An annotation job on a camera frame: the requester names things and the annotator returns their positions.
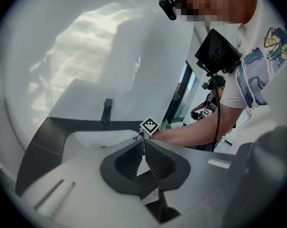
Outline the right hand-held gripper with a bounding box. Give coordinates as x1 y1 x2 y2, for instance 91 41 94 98
138 116 161 141

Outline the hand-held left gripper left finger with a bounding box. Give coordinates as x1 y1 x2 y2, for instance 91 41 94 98
20 139 159 228

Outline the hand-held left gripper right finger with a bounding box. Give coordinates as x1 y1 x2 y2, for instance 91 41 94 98
144 139 241 228

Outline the person's right forearm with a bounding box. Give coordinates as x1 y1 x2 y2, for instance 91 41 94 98
154 103 247 150

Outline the green bottle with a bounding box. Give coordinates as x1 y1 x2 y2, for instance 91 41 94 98
158 118 172 132

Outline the black faucet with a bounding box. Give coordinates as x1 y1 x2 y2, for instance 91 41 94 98
100 98 114 128

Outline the white sink basin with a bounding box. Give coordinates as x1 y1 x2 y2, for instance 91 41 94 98
62 129 144 162

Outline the dark-topped wooden vanity cabinet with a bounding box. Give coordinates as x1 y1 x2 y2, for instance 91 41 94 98
14 116 144 197

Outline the black chest-mounted screen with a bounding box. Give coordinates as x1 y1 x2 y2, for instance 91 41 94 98
194 28 242 75

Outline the person's white printed shirt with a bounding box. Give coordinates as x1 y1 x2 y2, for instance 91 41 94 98
220 0 287 156

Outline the person's head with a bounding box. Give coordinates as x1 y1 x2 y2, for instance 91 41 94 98
179 0 258 25

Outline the black screen cable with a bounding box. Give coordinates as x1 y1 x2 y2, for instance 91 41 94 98
206 72 222 152

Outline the black head-worn camera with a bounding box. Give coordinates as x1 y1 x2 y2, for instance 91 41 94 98
158 0 185 21

